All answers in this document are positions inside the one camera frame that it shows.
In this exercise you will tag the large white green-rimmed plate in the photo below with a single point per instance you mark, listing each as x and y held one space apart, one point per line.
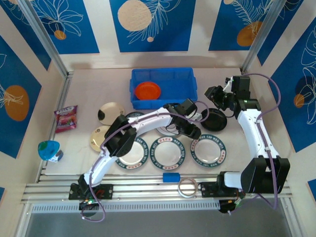
163 130

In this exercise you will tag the black round plate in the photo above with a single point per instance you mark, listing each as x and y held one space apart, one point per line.
214 121

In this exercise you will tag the green rim lettered plate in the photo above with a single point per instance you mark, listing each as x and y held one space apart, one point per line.
138 153
208 151
166 153

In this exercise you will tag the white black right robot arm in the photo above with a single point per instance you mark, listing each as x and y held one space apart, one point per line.
251 133

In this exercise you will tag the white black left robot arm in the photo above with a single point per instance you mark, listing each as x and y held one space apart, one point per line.
148 118

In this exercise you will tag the blue plastic bin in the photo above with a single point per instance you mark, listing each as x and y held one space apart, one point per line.
177 84

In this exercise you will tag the blue plastic block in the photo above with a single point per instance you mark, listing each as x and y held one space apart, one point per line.
171 177

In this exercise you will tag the orange round plate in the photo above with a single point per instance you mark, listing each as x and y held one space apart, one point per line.
148 90

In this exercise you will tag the black connector module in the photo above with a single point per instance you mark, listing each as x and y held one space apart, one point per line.
225 206
87 206

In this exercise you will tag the purple candy bag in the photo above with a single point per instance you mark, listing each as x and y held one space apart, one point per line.
65 119

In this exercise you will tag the blue green jelly cup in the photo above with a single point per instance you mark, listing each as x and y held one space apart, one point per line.
48 149

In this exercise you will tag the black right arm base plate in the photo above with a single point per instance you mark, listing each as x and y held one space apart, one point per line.
207 190

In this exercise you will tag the aluminium rail frame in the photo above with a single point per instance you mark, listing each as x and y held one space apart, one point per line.
148 190

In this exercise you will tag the aluminium corner post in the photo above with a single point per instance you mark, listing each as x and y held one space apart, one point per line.
45 37
263 37

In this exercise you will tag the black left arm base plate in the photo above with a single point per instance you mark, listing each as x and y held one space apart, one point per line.
106 191

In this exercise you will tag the aluminium side rail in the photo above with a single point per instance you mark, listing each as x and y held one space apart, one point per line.
63 93

